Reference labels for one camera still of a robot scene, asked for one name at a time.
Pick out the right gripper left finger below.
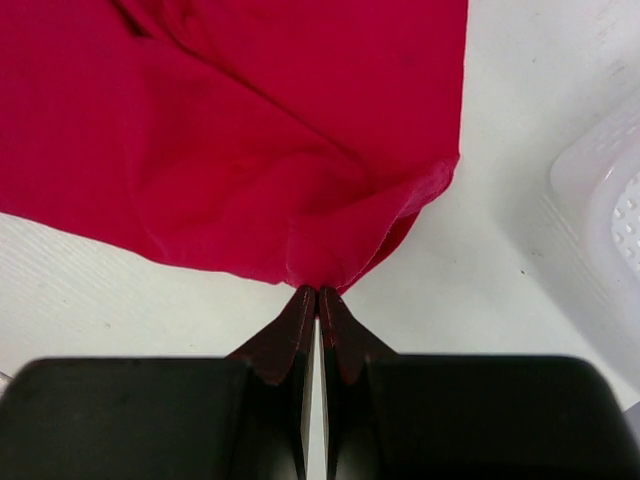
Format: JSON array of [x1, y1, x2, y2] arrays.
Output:
[[1, 287, 316, 479]]

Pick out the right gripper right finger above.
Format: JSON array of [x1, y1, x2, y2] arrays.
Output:
[[318, 288, 639, 479]]

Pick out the red t-shirt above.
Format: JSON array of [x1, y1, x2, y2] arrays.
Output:
[[1, 1, 469, 290]]

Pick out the white plastic basket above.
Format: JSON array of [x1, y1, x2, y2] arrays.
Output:
[[550, 97, 639, 326]]

